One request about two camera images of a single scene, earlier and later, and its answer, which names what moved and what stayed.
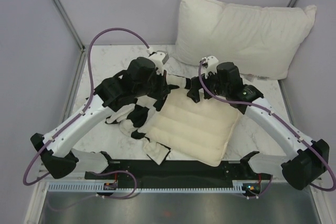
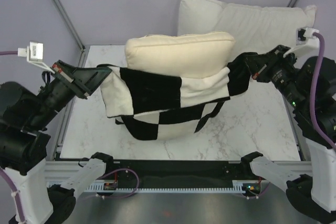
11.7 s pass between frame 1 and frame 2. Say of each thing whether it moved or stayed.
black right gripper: moved
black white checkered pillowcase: moved
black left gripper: moved
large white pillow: stayed
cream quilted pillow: moved
